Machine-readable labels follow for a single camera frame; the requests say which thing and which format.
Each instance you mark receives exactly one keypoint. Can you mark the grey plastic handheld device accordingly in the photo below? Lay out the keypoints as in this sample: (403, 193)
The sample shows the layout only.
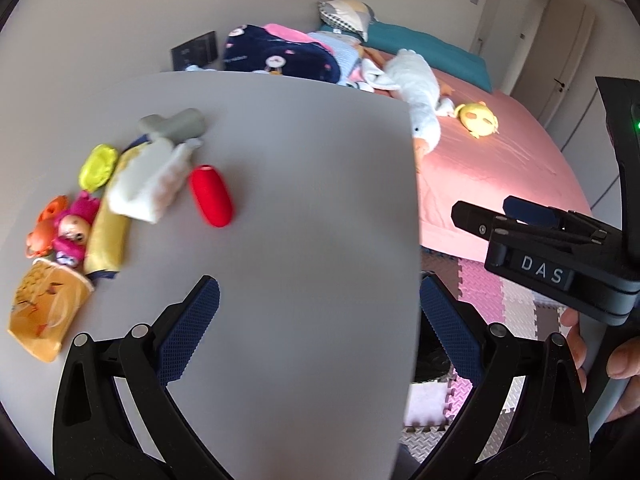
(175, 122)

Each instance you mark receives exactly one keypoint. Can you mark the orange crab toy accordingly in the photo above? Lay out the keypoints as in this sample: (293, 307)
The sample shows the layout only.
(42, 232)

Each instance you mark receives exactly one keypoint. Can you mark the pink folded cloth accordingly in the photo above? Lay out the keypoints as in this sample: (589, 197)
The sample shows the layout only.
(285, 32)

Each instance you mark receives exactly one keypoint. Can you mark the light blue striped cloth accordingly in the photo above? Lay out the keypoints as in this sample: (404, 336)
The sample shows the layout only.
(345, 55)

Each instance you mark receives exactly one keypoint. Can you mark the foam puzzle floor mats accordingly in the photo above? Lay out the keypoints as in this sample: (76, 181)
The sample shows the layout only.
(505, 300)

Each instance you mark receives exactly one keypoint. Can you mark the white plush toy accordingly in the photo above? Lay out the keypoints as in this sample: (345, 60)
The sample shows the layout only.
(137, 180)

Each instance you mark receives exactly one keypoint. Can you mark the navy rabbit print blanket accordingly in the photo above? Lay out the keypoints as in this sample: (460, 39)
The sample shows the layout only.
(280, 57)

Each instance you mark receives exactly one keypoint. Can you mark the red oval plastic case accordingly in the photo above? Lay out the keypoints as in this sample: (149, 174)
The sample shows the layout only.
(211, 195)

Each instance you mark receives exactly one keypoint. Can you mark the teal pillow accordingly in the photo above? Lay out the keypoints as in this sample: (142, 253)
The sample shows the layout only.
(430, 47)

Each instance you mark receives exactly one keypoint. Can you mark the pink doll toy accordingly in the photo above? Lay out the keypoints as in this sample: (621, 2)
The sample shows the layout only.
(75, 227)

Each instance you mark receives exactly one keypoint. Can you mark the yellow-green silicone animal case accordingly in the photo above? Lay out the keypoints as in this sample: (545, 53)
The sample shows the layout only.
(97, 167)

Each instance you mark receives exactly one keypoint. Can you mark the yellow banana plush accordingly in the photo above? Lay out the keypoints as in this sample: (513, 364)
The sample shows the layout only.
(106, 240)

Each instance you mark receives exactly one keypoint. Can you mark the white crumpled cloth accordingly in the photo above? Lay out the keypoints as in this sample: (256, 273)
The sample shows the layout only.
(200, 67)

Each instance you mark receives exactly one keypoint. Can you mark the white goose plush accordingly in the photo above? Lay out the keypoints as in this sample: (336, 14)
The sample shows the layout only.
(415, 85)

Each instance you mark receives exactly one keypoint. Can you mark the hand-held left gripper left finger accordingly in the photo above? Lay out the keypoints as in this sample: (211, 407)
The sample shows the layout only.
(192, 330)

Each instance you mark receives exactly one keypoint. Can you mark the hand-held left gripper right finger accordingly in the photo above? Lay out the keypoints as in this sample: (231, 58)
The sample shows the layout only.
(450, 330)

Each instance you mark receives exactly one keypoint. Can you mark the orange paper cup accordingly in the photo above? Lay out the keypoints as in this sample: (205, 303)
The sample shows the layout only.
(45, 305)

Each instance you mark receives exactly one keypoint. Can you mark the black wall panel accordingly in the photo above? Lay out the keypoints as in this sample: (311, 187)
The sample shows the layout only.
(195, 50)

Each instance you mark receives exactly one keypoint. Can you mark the person's right hand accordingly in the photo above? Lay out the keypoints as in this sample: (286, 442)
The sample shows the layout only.
(625, 360)

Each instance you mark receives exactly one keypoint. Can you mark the checkered pillow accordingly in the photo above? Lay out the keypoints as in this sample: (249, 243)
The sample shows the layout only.
(345, 17)

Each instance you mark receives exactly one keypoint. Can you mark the bed with pink sheet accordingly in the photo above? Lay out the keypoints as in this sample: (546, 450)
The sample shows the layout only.
(500, 175)

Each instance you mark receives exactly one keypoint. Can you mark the white closet door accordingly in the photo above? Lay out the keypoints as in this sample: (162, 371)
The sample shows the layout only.
(515, 5)

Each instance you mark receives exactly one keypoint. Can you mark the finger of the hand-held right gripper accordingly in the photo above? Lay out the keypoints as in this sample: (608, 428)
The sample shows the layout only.
(475, 220)
(532, 210)

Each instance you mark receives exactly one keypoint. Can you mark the yellow chick plush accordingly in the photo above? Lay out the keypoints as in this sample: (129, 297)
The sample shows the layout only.
(477, 120)

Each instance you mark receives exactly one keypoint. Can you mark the clear plastic tissue packet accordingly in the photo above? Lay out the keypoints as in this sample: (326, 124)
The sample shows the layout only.
(175, 180)

